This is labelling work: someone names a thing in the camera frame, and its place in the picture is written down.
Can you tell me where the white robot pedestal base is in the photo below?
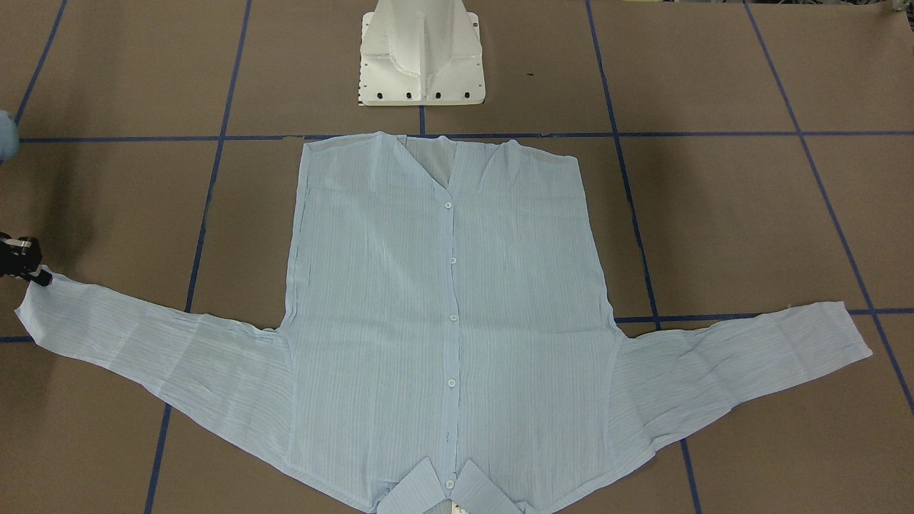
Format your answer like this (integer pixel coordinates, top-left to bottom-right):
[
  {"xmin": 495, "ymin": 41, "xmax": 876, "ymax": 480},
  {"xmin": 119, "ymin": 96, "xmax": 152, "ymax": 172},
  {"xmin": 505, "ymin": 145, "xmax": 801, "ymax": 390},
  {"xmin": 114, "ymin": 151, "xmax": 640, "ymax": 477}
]
[{"xmin": 357, "ymin": 1, "xmax": 486, "ymax": 106}]

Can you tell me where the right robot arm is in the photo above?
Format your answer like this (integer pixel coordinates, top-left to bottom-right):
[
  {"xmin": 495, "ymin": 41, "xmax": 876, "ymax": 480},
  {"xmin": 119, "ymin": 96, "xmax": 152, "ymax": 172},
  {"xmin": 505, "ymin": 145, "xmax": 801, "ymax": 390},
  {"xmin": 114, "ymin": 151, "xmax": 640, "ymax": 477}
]
[{"xmin": 1, "ymin": 111, "xmax": 53, "ymax": 287}]

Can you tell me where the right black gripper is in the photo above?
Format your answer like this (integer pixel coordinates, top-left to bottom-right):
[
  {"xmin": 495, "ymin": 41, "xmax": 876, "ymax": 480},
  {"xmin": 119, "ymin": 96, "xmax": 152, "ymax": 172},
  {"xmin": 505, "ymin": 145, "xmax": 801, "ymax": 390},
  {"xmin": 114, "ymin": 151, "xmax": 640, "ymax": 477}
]
[{"xmin": 1, "ymin": 232, "xmax": 54, "ymax": 287}]

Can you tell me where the light blue button-up shirt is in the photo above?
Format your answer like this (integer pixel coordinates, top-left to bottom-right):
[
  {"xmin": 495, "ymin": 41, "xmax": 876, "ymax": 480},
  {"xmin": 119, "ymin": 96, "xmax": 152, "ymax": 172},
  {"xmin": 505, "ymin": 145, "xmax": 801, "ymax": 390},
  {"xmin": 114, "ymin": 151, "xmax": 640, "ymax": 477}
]
[{"xmin": 16, "ymin": 131, "xmax": 872, "ymax": 513}]

